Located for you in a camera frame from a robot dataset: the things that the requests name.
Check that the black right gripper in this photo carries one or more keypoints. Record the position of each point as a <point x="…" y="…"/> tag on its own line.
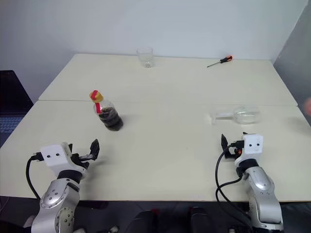
<point x="233" y="151"/>

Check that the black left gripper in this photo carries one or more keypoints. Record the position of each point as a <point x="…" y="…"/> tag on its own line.
<point x="81" y="159"/>

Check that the clear wine glass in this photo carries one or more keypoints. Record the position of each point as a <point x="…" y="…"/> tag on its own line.
<point x="245" y="115"/>

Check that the plastic cola bottle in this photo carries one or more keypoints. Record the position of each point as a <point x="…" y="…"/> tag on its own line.
<point x="111" y="119"/>

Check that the yellow bottle cap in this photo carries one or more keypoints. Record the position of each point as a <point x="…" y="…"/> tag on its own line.
<point x="96" y="95"/>

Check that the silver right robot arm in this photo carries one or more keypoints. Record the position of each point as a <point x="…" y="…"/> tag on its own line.
<point x="262" y="191"/>

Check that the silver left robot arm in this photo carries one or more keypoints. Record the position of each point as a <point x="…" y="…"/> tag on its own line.
<point x="56" y="196"/>

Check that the bare person hand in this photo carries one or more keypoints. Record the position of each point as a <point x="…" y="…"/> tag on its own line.
<point x="308" y="104"/>

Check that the dark laptop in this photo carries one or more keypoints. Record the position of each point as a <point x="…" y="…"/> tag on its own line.
<point x="12" y="97"/>

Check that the grey partition panel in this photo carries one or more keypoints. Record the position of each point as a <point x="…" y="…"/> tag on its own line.
<point x="296" y="60"/>

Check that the clear glass tumbler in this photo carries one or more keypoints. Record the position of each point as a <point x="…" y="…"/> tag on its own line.
<point x="145" y="57"/>

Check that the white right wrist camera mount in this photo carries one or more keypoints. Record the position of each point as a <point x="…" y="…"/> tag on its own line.
<point x="252" y="144"/>

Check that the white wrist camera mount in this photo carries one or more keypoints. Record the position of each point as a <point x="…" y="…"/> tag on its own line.
<point x="252" y="144"/>
<point x="54" y="157"/>

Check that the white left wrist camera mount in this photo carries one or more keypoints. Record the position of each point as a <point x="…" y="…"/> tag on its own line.
<point x="54" y="157"/>

